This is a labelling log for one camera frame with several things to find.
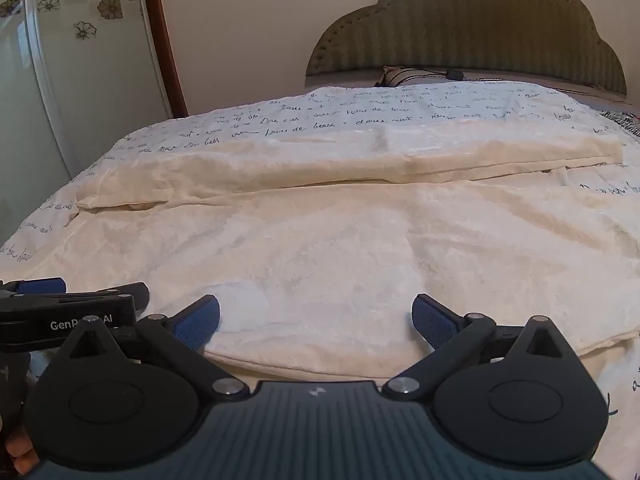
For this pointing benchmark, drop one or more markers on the cream fleece blanket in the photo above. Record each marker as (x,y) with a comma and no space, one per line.
(350,240)

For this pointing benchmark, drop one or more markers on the brown wooden door frame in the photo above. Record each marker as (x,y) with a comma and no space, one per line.
(167,50)

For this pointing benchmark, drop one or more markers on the patterned blanket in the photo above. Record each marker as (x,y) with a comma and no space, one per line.
(625,122)

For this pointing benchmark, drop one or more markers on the white script-print quilt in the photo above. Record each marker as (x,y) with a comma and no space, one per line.
(310,110)

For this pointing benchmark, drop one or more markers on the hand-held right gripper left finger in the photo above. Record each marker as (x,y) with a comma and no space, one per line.
(199,324)

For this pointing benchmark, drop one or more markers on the olive padded headboard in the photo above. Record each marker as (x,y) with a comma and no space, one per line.
(470,25)

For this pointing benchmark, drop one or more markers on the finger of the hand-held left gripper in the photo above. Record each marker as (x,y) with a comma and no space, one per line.
(37,286)
(134,294)

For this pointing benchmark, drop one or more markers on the flower-print glass wardrobe door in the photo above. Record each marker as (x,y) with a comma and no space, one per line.
(75,85)

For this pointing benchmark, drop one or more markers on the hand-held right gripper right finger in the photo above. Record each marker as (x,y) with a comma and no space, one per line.
(434,321)

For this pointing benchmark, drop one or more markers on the person's left hand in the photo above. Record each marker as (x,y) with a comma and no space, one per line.
(19,449)

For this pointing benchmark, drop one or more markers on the striped pillow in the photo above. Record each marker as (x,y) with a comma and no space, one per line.
(340,80)
(400,76)

